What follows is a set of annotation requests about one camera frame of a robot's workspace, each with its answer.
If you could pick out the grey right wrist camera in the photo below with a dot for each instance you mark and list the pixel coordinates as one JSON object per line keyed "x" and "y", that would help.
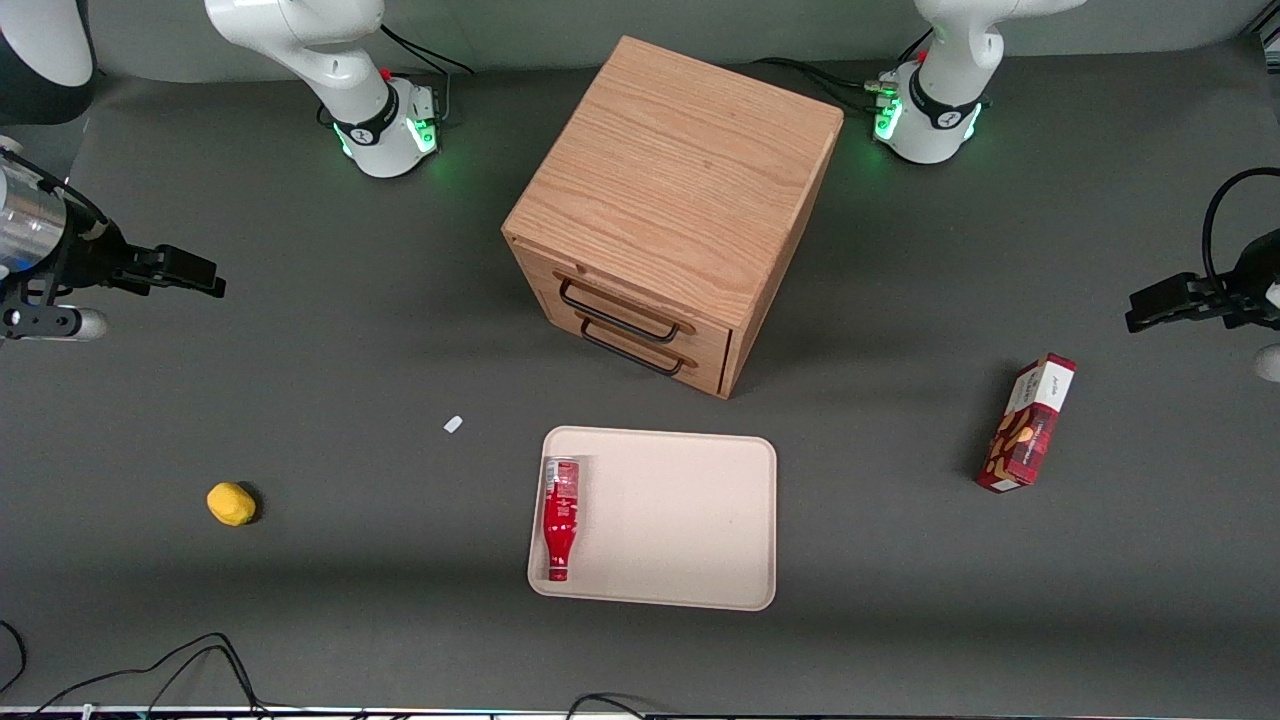
{"x": 50, "y": 323}

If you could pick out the red cookie box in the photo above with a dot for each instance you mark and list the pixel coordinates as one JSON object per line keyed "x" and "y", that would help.
{"x": 1028, "y": 425}

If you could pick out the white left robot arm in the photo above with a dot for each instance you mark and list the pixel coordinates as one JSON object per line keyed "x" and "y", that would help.
{"x": 945, "y": 90}

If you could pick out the wooden drawer cabinet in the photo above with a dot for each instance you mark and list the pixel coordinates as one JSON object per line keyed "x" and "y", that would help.
{"x": 680, "y": 170}

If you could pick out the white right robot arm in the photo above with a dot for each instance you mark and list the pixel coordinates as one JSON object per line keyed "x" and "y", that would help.
{"x": 300, "y": 40}

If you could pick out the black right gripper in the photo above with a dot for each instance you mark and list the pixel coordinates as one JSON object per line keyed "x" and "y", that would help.
{"x": 92, "y": 257}

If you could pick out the grey metal frame rail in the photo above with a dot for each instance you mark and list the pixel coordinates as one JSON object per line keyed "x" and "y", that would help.
{"x": 1265, "y": 45}

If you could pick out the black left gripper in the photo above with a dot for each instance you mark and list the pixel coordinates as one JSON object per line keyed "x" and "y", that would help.
{"x": 1243, "y": 286}

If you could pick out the yellow lemon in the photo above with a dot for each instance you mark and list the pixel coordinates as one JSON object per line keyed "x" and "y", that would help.
{"x": 231, "y": 504}

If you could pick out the beige plastic tray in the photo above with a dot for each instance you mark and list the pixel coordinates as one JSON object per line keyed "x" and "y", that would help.
{"x": 680, "y": 520}

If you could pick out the wooden drawer front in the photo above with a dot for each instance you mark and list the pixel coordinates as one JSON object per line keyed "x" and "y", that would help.
{"x": 710, "y": 336}
{"x": 708, "y": 373}

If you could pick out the red coke bottle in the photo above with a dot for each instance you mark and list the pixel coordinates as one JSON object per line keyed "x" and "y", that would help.
{"x": 560, "y": 520}

